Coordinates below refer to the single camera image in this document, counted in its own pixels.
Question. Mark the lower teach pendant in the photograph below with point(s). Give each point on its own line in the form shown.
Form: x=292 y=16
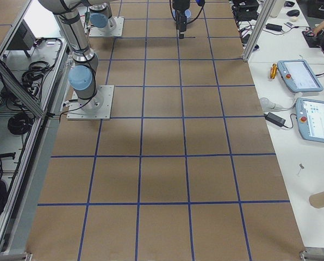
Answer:
x=310 y=119

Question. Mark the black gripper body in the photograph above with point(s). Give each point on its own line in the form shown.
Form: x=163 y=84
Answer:
x=180 y=6

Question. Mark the yellow screwdriver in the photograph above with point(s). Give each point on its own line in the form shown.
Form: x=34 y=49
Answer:
x=273 y=71

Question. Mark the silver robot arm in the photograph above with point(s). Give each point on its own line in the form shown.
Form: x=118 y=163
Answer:
x=105 y=9
x=82 y=76

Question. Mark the aluminium frame post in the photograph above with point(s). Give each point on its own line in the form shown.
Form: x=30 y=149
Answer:
x=258 y=28

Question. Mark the cardboard tube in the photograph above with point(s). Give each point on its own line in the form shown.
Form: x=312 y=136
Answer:
x=317 y=200

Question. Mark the black computer mouse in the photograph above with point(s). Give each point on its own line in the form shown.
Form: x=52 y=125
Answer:
x=293 y=13

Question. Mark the white light bulb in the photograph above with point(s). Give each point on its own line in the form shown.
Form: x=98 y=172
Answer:
x=269 y=106

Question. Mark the teach pendant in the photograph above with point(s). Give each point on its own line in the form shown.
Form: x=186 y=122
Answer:
x=298 y=76
x=310 y=119

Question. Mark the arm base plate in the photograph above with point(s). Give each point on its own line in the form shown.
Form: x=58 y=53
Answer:
x=98 y=108
x=103 y=27

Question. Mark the blue bowl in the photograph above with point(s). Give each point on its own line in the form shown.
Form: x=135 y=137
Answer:
x=187 y=13

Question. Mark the black power adapter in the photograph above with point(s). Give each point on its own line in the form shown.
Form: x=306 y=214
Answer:
x=275 y=119

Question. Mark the grey control box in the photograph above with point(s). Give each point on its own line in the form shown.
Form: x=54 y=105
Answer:
x=23 y=40

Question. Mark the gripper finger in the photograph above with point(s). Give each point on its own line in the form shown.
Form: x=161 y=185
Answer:
x=178 y=19
x=182 y=26

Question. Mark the upper teach pendant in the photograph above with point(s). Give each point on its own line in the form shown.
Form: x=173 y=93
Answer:
x=298 y=76

